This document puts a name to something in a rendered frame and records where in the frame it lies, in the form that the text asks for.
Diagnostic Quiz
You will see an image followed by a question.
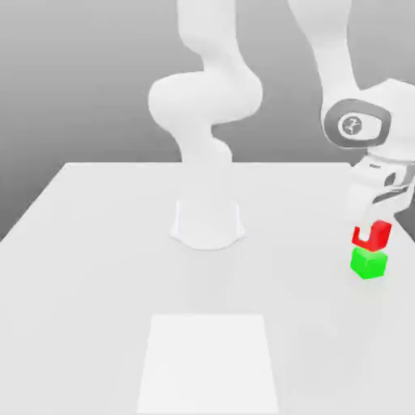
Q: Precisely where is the small red cube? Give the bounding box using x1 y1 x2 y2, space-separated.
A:
352 220 393 253

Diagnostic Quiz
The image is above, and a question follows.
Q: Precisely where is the small green cube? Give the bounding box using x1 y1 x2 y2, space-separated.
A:
349 246 389 280

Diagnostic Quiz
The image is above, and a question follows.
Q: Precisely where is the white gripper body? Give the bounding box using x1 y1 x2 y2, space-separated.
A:
347 160 415 217

